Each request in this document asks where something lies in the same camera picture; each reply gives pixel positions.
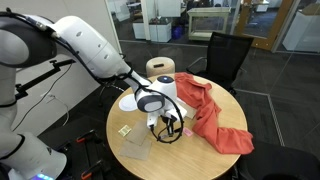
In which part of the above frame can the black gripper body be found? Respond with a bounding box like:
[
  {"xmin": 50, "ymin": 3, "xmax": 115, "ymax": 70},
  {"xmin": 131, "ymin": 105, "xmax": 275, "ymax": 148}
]
[{"xmin": 157, "ymin": 111, "xmax": 172, "ymax": 124}]

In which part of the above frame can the small pink packet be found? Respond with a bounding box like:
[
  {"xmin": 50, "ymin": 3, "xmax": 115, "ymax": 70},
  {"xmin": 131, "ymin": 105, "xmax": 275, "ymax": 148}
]
[{"xmin": 182, "ymin": 127, "xmax": 194, "ymax": 138}]

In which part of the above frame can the brown paper napkin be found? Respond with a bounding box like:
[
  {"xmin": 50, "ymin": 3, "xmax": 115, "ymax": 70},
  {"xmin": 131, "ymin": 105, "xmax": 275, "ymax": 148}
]
[
  {"xmin": 118, "ymin": 138, "xmax": 153, "ymax": 161},
  {"xmin": 125, "ymin": 120, "xmax": 150, "ymax": 147}
]

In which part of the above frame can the white round plate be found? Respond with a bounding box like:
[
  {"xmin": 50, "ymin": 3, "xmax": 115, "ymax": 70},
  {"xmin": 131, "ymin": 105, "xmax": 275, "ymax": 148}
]
[{"xmin": 118, "ymin": 93, "xmax": 141, "ymax": 113}]

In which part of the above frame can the yellowish condiment packet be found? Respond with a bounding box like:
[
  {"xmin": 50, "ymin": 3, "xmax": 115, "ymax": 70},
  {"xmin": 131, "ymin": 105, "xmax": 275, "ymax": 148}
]
[{"xmin": 117, "ymin": 124, "xmax": 133, "ymax": 138}]

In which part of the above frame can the orange fleece cloth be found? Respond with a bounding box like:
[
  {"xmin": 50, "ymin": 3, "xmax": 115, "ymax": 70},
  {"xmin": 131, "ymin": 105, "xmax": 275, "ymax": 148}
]
[{"xmin": 173, "ymin": 72, "xmax": 255, "ymax": 155}]

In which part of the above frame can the beige round stool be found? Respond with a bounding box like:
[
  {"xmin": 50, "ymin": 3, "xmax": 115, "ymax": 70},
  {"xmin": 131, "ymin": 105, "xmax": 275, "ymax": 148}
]
[{"xmin": 145, "ymin": 56, "xmax": 176, "ymax": 78}]

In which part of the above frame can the white storage cabinet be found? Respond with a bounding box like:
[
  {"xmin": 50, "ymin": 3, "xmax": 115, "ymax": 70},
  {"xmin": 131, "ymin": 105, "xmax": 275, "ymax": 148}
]
[{"xmin": 132, "ymin": 18, "xmax": 173, "ymax": 43}]

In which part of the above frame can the blue bin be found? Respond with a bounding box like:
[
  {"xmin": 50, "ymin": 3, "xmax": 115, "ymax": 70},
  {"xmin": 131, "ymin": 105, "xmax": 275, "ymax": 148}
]
[{"xmin": 171, "ymin": 25, "xmax": 184, "ymax": 40}]

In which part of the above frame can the black mesh office chair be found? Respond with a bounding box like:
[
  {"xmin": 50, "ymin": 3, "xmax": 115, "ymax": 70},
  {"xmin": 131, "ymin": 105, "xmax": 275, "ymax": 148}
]
[
  {"xmin": 238, "ymin": 139, "xmax": 320, "ymax": 180},
  {"xmin": 185, "ymin": 31, "xmax": 255, "ymax": 96}
]

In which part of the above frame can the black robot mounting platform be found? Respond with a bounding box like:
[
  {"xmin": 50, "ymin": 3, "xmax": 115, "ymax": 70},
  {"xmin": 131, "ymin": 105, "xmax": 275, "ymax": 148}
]
[{"xmin": 38, "ymin": 114, "xmax": 114, "ymax": 180}]

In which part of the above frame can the beige utility cart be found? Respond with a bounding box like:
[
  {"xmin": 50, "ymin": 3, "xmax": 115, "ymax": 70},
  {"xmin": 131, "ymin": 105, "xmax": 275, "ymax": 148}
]
[{"xmin": 187, "ymin": 7, "xmax": 232, "ymax": 42}]

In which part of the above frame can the wooden door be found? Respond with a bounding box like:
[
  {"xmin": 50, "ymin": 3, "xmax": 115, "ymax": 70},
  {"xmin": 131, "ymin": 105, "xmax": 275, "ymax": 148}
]
[{"xmin": 233, "ymin": 0, "xmax": 295, "ymax": 52}]

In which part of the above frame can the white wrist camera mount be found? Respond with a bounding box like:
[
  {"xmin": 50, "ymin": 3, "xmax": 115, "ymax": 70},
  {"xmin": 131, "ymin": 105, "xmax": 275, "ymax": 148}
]
[{"xmin": 146, "ymin": 111, "xmax": 160, "ymax": 130}]

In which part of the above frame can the black clamp orange handle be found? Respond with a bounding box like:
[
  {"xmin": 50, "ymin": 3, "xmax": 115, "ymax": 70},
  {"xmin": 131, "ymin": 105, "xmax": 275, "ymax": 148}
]
[
  {"xmin": 75, "ymin": 129, "xmax": 101, "ymax": 144},
  {"xmin": 79, "ymin": 159, "xmax": 106, "ymax": 180}
]

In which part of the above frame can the white wall cable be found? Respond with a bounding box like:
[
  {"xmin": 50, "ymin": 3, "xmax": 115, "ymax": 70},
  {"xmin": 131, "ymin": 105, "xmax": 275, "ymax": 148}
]
[{"xmin": 12, "ymin": 63, "xmax": 73, "ymax": 132}]

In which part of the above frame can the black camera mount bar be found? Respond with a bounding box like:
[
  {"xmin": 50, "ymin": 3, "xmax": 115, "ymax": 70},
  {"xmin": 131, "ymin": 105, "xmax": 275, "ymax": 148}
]
[{"xmin": 14, "ymin": 59, "xmax": 77, "ymax": 101}]

